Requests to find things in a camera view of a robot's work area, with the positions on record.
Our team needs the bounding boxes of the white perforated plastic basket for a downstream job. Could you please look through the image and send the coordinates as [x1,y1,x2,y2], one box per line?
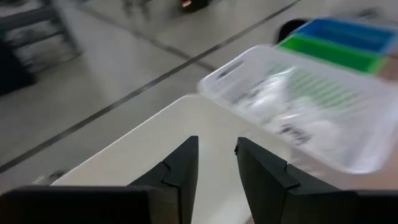
[197,43,398,175]

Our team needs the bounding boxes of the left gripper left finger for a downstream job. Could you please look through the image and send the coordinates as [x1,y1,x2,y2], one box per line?
[129,135,199,224]

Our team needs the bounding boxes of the green plastic basket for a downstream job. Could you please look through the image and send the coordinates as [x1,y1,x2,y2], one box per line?
[275,32,389,75]

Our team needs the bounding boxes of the black furniture frame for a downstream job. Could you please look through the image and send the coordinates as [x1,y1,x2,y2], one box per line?
[0,0,83,94]

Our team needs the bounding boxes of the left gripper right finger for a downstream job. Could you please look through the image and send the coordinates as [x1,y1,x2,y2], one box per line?
[234,136,358,224]

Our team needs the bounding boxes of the black device red lights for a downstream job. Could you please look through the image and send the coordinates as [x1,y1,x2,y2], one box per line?
[178,0,211,13]

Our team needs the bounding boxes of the white solid plastic bin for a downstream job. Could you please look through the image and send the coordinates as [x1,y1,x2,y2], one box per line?
[49,93,292,224]

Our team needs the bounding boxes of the printed clear bag cotton pads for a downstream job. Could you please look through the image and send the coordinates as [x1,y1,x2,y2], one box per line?
[267,105,352,156]

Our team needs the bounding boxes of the blue plastic basket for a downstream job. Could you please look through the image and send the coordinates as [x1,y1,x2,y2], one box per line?
[290,17,398,55]

